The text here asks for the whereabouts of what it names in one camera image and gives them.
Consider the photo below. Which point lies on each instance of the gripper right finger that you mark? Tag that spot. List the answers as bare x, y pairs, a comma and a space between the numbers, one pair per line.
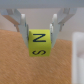
57, 24

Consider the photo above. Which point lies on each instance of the white plastic box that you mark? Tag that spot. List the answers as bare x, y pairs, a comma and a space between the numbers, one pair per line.
78, 60

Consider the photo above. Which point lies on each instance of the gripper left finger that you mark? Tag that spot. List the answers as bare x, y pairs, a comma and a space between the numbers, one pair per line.
19, 23

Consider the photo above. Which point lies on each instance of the yellow block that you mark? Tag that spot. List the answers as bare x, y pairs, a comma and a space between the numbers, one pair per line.
39, 43

